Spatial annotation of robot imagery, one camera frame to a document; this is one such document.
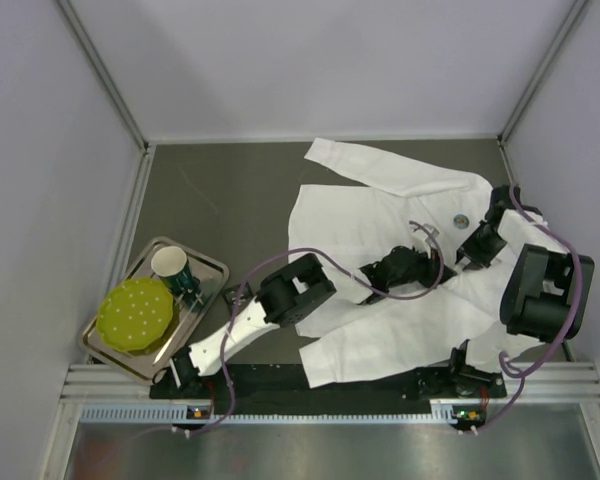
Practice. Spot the white button-up shirt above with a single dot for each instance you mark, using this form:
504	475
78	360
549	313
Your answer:
350	340

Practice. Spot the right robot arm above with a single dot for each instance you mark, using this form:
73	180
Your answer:
546	291

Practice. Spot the metal knife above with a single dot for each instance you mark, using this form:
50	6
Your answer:
167	349

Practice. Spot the blue round brooch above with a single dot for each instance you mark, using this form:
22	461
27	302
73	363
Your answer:
461	221

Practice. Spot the small black box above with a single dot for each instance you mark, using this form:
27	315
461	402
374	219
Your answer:
235	296

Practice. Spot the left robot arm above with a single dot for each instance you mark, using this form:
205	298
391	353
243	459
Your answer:
289	295

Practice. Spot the green paper cup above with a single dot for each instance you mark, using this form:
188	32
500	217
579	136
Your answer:
171	265

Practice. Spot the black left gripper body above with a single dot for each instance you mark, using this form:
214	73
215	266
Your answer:
380	275

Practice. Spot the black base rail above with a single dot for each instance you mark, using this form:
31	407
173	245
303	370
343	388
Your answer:
284	390

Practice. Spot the green polka dot plate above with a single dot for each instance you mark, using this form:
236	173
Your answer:
135	314

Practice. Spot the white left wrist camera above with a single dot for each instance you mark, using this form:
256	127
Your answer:
426	238

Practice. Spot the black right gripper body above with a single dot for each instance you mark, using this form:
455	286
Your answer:
476	248

